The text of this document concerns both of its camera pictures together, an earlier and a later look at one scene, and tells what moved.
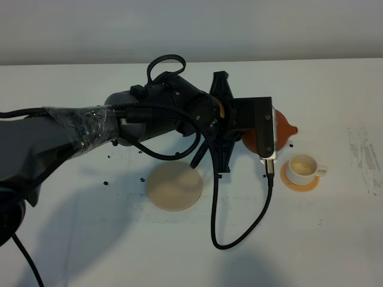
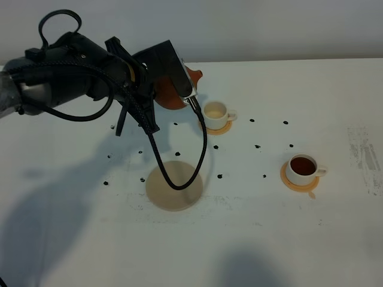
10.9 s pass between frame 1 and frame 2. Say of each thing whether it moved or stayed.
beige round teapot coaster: stayed
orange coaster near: stayed
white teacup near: stayed
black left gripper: moved
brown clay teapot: moved
